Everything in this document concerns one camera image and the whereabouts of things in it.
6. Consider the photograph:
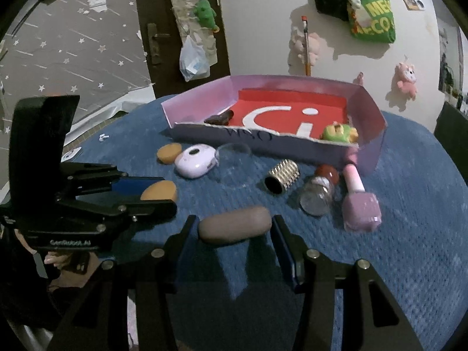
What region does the grey starry cloth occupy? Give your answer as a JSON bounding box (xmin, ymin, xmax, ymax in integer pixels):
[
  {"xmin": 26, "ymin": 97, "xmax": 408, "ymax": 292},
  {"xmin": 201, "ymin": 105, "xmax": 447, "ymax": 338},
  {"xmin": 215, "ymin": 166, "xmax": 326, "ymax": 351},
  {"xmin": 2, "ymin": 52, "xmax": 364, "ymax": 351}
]
[{"xmin": 0, "ymin": 0, "xmax": 152, "ymax": 136}]

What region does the clear hanging organizer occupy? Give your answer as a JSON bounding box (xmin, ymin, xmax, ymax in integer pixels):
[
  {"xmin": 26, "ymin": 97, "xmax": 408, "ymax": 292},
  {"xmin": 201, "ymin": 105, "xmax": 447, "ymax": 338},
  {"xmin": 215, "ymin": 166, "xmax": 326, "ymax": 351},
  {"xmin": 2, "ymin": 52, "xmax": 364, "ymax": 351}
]
[{"xmin": 161, "ymin": 0, "xmax": 220, "ymax": 67}]

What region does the person's left hand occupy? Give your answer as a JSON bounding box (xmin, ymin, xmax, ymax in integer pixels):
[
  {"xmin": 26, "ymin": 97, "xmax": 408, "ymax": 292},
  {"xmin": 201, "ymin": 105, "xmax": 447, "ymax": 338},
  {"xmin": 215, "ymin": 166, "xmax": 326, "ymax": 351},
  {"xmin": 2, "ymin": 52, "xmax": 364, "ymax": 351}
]
[{"xmin": 44, "ymin": 252, "xmax": 105, "ymax": 293}]

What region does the pink nail polish bottle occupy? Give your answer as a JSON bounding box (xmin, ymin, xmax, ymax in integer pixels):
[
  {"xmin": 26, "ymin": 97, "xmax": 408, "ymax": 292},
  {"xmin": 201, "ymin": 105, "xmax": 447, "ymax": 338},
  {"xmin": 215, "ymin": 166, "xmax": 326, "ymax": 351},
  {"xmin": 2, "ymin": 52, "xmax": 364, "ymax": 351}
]
[{"xmin": 342, "ymin": 164, "xmax": 383, "ymax": 232}]

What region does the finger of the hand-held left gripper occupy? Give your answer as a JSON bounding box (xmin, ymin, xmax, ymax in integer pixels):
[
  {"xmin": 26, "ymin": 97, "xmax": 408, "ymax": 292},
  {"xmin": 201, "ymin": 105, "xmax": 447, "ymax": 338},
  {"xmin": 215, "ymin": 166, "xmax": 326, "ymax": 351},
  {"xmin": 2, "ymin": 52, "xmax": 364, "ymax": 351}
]
[
  {"xmin": 55, "ymin": 190, "xmax": 178, "ymax": 233},
  {"xmin": 58, "ymin": 161, "xmax": 166, "ymax": 201}
]

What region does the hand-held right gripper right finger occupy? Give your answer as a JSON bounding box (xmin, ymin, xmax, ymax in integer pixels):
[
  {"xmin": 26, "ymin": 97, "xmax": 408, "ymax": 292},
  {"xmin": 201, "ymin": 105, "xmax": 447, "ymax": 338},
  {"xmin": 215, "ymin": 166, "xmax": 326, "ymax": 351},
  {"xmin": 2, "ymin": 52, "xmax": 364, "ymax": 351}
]
[{"xmin": 271, "ymin": 214, "xmax": 426, "ymax": 351}]

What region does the white plastic bag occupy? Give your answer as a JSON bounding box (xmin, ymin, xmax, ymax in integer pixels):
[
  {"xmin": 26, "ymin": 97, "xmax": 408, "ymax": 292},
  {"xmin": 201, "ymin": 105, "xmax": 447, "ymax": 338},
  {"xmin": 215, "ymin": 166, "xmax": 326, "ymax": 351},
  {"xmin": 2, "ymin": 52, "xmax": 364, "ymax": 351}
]
[{"xmin": 179, "ymin": 36, "xmax": 211, "ymax": 82}]

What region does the green plush toy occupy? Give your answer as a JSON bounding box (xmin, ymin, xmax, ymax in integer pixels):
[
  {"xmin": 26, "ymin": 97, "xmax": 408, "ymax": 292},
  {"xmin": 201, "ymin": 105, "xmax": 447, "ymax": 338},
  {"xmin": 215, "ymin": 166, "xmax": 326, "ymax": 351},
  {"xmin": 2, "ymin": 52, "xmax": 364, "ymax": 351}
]
[{"xmin": 192, "ymin": 0, "xmax": 221, "ymax": 32}]

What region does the pale pink plush toy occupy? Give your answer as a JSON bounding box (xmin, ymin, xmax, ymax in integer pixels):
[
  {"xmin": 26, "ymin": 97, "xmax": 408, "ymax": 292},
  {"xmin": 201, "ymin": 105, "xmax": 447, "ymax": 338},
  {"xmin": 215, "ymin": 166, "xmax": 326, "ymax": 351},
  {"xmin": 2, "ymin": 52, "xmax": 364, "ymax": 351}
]
[{"xmin": 289, "ymin": 29, "xmax": 320, "ymax": 67}]

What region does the metal door handle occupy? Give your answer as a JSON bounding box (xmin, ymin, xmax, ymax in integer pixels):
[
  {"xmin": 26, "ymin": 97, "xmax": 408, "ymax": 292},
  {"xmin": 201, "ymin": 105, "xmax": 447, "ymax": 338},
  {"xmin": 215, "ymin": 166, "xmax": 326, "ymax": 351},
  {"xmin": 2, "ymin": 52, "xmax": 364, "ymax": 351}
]
[{"xmin": 146, "ymin": 23, "xmax": 171, "ymax": 64}]

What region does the glass jar red lid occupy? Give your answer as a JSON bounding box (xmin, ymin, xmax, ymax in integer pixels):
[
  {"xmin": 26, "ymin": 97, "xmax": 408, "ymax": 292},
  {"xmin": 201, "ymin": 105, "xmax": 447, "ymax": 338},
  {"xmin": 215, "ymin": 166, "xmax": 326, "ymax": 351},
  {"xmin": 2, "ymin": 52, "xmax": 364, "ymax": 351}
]
[{"xmin": 298, "ymin": 164, "xmax": 340, "ymax": 216}]

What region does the green yellow toy figure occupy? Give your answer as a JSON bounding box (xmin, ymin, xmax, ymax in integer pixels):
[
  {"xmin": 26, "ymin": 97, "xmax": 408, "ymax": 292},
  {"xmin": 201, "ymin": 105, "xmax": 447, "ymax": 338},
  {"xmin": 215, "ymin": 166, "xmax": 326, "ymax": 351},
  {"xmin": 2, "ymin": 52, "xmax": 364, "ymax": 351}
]
[{"xmin": 320, "ymin": 121, "xmax": 359, "ymax": 144}]

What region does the dark green table cloth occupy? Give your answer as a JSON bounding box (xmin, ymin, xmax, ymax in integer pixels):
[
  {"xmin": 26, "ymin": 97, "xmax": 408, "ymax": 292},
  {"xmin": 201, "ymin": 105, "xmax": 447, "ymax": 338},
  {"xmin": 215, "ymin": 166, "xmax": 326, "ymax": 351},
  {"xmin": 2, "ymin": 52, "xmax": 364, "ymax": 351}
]
[{"xmin": 433, "ymin": 100, "xmax": 468, "ymax": 161}]

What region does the studded silver cylinder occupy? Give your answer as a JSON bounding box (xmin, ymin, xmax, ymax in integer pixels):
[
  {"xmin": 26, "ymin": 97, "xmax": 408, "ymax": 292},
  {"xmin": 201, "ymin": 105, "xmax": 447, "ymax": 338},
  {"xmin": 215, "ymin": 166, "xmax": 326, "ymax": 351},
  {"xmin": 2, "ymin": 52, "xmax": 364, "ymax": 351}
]
[{"xmin": 264, "ymin": 159, "xmax": 300, "ymax": 195}]

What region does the dark brown door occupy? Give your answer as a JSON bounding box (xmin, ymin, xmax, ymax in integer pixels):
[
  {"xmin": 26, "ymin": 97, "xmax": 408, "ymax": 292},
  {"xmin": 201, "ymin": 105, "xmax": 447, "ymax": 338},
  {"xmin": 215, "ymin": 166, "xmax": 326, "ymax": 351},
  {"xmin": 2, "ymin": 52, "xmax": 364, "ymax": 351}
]
[{"xmin": 133, "ymin": 0, "xmax": 232, "ymax": 99}]

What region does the orange makeup sponge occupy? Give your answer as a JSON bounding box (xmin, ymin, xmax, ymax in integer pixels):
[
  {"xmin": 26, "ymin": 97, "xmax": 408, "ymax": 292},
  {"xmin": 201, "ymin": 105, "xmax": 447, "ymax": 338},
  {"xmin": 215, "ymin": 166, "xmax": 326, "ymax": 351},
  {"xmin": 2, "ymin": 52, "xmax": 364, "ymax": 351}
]
[
  {"xmin": 157, "ymin": 143, "xmax": 183, "ymax": 164},
  {"xmin": 141, "ymin": 180, "xmax": 178, "ymax": 202}
]

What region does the blue blanket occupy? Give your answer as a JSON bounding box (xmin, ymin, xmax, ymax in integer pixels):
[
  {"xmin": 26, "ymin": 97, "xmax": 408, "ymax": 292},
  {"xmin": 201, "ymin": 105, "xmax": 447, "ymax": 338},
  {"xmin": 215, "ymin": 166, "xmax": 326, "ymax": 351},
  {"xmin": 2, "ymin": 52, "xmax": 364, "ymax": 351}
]
[{"xmin": 55, "ymin": 95, "xmax": 468, "ymax": 351}]

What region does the clear plastic cup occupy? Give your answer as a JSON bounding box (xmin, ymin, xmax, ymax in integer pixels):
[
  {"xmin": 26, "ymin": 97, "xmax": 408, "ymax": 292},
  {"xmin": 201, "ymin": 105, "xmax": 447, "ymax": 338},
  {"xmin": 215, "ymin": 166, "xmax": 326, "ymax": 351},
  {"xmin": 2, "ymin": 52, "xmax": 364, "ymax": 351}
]
[{"xmin": 214, "ymin": 142, "xmax": 254, "ymax": 188}]

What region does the white sheet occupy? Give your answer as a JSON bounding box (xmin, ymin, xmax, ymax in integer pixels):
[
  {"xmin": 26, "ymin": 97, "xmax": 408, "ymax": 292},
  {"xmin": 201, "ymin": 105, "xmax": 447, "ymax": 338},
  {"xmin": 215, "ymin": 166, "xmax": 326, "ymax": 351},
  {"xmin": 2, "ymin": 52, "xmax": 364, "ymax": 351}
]
[{"xmin": 69, "ymin": 84, "xmax": 156, "ymax": 143}]

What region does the dark brown hair clip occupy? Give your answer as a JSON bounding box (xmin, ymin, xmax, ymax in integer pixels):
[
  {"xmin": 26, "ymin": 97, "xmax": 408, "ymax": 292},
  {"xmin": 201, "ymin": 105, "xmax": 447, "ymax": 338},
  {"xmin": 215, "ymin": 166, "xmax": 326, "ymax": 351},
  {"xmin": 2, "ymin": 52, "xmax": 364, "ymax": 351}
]
[{"xmin": 204, "ymin": 110, "xmax": 235, "ymax": 125}]

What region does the giant pencil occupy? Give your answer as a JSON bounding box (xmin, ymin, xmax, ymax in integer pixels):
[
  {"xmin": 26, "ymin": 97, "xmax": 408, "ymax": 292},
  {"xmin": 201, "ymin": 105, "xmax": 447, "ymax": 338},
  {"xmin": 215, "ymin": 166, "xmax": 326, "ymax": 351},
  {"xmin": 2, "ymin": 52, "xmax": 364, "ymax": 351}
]
[{"xmin": 301, "ymin": 15, "xmax": 312, "ymax": 77}]

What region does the pink cardboard box red bottom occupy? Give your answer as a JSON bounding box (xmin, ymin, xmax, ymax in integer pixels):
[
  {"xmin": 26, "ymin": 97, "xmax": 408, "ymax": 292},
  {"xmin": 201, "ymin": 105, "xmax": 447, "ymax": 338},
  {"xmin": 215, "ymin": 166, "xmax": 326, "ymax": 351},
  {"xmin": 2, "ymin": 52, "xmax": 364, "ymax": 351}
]
[{"xmin": 161, "ymin": 75, "xmax": 387, "ymax": 176}]

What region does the green tote bag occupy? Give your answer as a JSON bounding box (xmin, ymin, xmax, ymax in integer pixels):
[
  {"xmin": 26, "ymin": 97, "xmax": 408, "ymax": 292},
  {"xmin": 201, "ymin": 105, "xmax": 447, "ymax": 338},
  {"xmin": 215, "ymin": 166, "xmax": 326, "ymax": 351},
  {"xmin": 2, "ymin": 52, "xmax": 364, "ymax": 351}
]
[{"xmin": 347, "ymin": 0, "xmax": 397, "ymax": 44}]

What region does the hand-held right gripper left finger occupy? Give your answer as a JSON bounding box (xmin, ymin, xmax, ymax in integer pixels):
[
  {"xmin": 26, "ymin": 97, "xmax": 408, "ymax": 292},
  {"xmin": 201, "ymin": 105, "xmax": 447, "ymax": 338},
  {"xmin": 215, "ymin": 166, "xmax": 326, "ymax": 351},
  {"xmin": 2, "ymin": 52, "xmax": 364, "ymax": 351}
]
[{"xmin": 47, "ymin": 214, "xmax": 201, "ymax": 351}]

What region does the pink pig plush toy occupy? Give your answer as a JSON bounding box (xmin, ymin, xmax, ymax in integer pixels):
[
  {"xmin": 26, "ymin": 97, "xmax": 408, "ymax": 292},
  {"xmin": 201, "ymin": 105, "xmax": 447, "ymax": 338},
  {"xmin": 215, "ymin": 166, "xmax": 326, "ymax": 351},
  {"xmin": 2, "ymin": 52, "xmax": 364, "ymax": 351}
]
[{"xmin": 393, "ymin": 62, "xmax": 418, "ymax": 99}]

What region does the small white packet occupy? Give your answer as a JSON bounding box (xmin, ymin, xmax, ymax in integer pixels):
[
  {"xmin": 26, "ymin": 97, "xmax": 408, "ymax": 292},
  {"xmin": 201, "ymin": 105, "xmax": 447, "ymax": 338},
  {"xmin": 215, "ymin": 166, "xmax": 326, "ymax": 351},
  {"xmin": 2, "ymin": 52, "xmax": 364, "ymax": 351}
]
[{"xmin": 60, "ymin": 147, "xmax": 83, "ymax": 162}]

